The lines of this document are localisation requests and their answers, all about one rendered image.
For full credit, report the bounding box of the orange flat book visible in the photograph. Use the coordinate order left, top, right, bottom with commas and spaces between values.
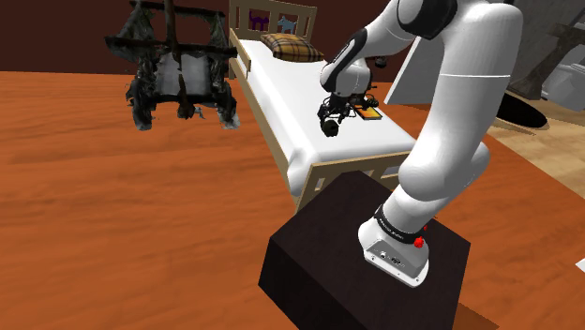
354, 106, 383, 122

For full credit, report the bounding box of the dark robot stand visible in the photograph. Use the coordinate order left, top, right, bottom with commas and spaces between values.
257, 170, 473, 330

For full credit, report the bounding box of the yellow plaid pillow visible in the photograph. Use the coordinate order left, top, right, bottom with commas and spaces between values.
260, 32, 326, 64

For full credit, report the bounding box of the white flat panel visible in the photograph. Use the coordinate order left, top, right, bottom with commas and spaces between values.
383, 36, 441, 109

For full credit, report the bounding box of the wooden bed with white mattress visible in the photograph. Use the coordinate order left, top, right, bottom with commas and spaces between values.
227, 0, 420, 214

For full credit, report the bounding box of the dark tattered canopy frame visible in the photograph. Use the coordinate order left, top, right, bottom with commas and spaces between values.
103, 0, 242, 132

